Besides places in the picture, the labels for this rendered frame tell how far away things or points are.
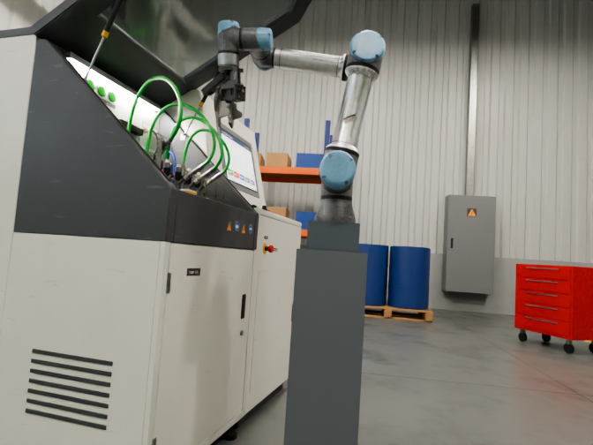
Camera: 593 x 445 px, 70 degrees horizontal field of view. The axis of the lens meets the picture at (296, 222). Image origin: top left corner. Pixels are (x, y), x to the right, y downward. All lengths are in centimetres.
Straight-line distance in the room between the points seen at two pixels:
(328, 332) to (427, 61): 787
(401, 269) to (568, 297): 219
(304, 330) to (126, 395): 56
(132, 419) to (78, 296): 40
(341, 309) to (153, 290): 59
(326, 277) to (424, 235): 679
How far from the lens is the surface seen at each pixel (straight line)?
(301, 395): 150
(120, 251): 137
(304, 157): 709
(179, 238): 133
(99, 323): 142
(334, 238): 145
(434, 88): 879
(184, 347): 144
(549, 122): 914
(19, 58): 182
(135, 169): 137
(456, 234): 792
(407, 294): 622
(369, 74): 150
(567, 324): 503
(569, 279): 500
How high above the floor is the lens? 77
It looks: 5 degrees up
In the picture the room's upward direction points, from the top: 4 degrees clockwise
